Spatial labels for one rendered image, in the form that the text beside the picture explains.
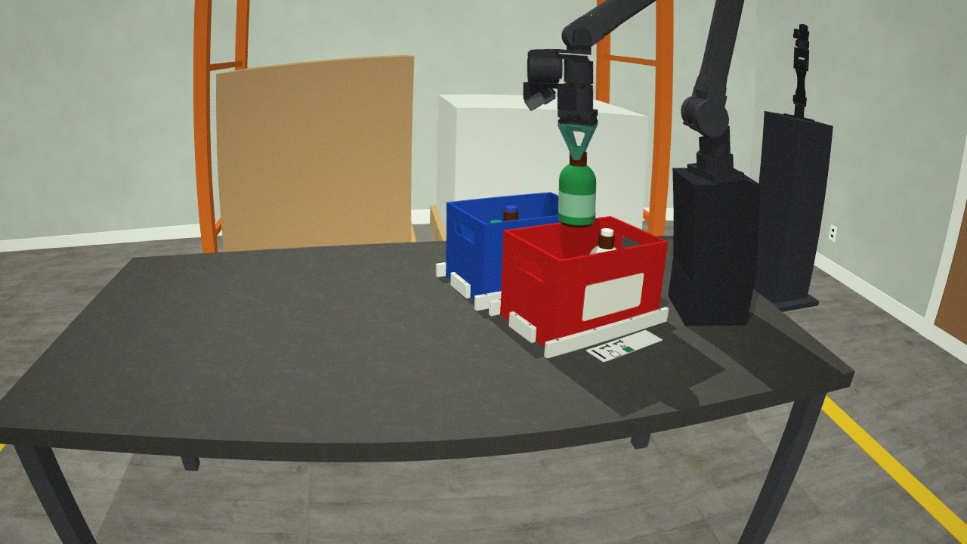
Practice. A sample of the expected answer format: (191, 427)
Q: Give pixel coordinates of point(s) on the blue plastic bottle crate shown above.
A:
(474, 248)

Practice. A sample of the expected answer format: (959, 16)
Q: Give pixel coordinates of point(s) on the white paper pick list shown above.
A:
(624, 345)

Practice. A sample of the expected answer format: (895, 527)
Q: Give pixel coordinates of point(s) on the white bottle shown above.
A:
(606, 241)

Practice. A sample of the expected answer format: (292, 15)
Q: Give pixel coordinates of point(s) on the red crate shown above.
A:
(580, 293)

